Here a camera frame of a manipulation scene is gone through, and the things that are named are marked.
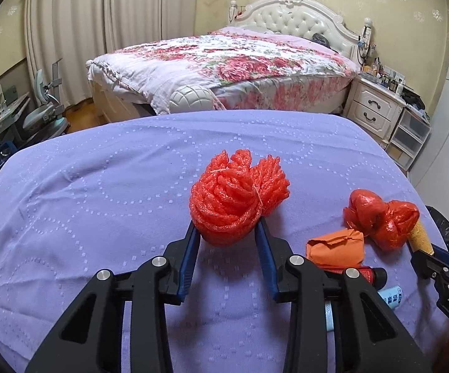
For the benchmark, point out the purple table cloth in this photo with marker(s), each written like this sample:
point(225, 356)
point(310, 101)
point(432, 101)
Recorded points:
point(114, 196)

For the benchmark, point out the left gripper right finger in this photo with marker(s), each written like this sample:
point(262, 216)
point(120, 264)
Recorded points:
point(368, 337)

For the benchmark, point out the red plastic bag ball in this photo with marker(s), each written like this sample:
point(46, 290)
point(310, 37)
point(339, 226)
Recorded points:
point(388, 223)

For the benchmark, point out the light blue sachet packet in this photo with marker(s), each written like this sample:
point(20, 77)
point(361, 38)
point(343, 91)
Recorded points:
point(391, 296)

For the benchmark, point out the red black cylinder tube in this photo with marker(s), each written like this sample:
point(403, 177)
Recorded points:
point(372, 274)

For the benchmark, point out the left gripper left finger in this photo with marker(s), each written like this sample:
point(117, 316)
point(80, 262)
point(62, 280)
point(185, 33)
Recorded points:
point(88, 337)

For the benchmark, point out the floral pink bedspread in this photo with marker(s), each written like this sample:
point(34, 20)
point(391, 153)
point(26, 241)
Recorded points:
point(241, 69)

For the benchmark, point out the beige curtains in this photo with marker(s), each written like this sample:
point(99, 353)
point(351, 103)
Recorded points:
point(71, 32)

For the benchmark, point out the clear plastic drawer unit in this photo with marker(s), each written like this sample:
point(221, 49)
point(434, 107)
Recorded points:
point(408, 138)

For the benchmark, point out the white tufted bed frame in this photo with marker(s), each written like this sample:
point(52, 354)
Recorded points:
point(299, 18)

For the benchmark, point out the nightstand clutter bottles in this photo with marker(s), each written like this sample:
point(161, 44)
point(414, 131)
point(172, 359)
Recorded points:
point(385, 76)

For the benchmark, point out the white two-drawer nightstand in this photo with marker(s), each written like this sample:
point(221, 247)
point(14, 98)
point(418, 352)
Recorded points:
point(374, 108)

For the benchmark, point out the black bag trash bin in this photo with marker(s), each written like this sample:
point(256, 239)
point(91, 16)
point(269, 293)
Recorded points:
point(441, 222)

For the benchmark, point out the grey desk chair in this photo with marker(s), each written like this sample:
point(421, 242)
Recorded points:
point(47, 121)

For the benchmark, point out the red foam fruit net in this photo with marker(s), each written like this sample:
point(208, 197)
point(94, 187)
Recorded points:
point(232, 194)

